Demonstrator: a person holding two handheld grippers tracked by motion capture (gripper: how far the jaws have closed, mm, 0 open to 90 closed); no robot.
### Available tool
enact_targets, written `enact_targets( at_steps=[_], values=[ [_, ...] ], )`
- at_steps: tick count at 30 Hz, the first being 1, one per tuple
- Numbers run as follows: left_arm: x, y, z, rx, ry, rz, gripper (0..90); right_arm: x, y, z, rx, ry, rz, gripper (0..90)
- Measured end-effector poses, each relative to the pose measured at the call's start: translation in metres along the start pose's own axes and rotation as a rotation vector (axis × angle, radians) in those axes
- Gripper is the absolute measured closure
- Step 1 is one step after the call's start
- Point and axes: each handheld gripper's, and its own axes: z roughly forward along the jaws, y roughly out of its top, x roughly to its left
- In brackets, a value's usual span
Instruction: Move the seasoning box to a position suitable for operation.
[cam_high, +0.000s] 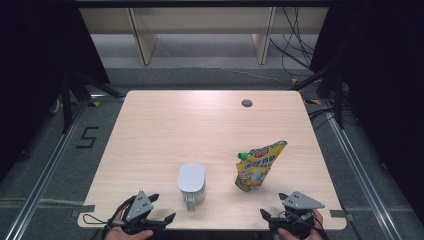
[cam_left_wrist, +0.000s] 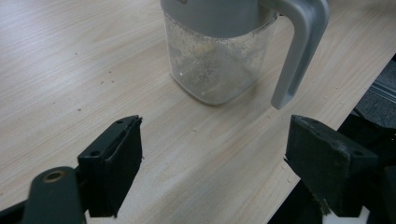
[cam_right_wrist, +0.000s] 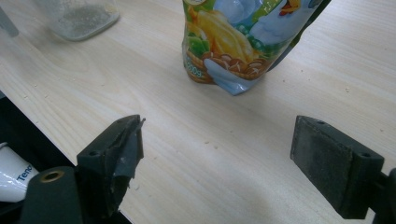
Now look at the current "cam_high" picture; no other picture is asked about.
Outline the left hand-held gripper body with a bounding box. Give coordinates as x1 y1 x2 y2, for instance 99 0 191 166
112 189 167 236

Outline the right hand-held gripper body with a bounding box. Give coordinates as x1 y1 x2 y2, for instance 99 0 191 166
269 190 326 240

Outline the yellow spout pouch green cap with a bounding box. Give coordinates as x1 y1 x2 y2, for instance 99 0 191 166
234 140 288 193

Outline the grey lidded seasoning container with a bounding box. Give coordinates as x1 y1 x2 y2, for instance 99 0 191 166
177 162 207 213

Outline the person's right hand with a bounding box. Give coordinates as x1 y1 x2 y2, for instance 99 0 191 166
277 208 326 240

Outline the person's left hand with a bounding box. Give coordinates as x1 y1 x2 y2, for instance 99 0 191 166
104 226 155 240

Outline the grey tape piece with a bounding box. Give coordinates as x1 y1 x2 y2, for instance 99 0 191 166
71 204 96 218
329 209 355 222

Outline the black metal stand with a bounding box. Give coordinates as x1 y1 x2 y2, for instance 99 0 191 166
59 70 125 134
289 62 346 130

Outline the black curtain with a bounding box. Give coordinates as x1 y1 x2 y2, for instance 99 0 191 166
0 0 112 183
309 0 424 216

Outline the light wooden desk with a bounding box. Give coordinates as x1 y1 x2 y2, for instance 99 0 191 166
79 6 330 66

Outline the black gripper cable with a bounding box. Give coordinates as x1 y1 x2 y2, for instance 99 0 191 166
279 209 330 240
82 195 136 240

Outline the metal floor rail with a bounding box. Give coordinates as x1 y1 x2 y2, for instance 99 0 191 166
320 99 403 240
4 99 92 240

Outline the black floor cable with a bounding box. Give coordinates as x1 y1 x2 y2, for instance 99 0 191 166
307 107 335 132

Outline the thin grey floor cable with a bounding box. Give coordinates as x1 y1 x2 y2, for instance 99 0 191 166
156 41 292 84

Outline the bundle of black cables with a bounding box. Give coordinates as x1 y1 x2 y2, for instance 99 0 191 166
268 6 317 78

